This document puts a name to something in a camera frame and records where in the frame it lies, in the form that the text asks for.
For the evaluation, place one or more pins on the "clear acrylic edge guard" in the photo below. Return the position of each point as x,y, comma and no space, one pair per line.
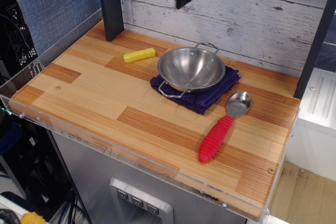
91,93

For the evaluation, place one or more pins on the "black plastic crate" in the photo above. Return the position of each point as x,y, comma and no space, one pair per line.
17,47

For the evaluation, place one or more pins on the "silver button panel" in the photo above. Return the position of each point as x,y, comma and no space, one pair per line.
136,206

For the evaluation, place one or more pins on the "stainless steel cabinet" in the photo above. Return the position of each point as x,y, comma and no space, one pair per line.
91,170

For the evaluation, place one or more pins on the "yellow plastic block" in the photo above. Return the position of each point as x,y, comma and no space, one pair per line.
139,55

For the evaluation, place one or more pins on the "purple folded cloth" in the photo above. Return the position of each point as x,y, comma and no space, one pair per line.
200,102

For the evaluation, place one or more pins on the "spoon with red handle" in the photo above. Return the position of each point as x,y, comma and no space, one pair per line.
237,105

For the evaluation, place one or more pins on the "silver steel bowl with handles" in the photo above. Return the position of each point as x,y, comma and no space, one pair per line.
190,69

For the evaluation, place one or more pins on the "blue fabric partition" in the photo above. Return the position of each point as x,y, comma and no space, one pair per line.
54,25

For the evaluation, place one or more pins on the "dark grey left post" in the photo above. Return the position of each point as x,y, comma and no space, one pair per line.
112,18

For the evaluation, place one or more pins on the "dark grey post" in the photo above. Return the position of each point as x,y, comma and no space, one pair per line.
318,40
112,18

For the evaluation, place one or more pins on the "yellow object bottom left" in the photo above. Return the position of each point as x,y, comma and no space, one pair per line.
32,218

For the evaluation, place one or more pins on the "dark grey right post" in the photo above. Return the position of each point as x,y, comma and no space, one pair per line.
318,40

